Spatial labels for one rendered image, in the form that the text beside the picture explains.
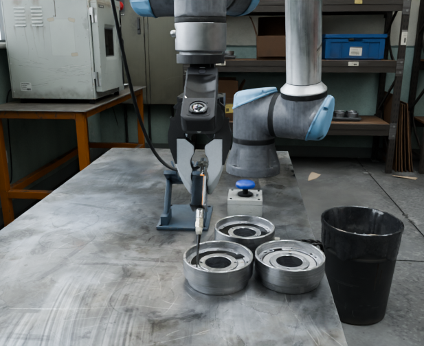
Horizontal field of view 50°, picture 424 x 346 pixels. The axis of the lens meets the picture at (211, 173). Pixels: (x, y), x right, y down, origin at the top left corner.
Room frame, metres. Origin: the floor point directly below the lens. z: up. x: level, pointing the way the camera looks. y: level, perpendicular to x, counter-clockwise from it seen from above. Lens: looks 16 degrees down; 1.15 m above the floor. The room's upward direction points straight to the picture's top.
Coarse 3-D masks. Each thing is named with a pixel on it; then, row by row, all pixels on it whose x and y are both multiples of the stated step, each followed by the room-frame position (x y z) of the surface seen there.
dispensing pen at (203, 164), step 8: (200, 168) 0.69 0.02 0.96; (192, 176) 0.66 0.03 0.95; (200, 176) 0.66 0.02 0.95; (192, 184) 0.65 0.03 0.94; (200, 184) 0.65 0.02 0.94; (192, 192) 0.65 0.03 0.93; (200, 192) 0.65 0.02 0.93; (192, 200) 0.64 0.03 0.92; (200, 200) 0.64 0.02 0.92; (192, 208) 0.65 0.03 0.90; (200, 208) 0.65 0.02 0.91; (200, 216) 0.64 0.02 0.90; (200, 224) 0.63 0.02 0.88; (200, 232) 0.63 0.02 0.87
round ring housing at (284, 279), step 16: (288, 240) 0.67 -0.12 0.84; (256, 256) 0.62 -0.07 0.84; (272, 256) 0.64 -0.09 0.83; (288, 256) 0.64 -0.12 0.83; (320, 256) 0.63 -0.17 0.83; (256, 272) 0.61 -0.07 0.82; (272, 272) 0.58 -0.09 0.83; (288, 272) 0.57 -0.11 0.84; (304, 272) 0.57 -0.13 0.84; (320, 272) 0.59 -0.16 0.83; (272, 288) 0.59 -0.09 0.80; (288, 288) 0.58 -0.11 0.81; (304, 288) 0.58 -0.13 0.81
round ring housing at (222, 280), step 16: (192, 256) 0.64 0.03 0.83; (208, 256) 0.64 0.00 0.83; (224, 256) 0.64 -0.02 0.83; (192, 272) 0.58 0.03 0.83; (208, 272) 0.57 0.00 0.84; (224, 272) 0.57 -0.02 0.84; (240, 272) 0.58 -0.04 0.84; (208, 288) 0.58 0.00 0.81; (224, 288) 0.57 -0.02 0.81; (240, 288) 0.59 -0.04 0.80
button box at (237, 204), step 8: (232, 192) 0.90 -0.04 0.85; (240, 192) 0.89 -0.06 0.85; (248, 192) 0.89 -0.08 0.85; (256, 192) 0.90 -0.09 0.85; (232, 200) 0.86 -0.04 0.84; (240, 200) 0.85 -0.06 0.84; (248, 200) 0.85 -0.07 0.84; (256, 200) 0.85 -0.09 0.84; (232, 208) 0.86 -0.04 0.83; (240, 208) 0.85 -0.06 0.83; (248, 208) 0.85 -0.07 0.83; (256, 208) 0.85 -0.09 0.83
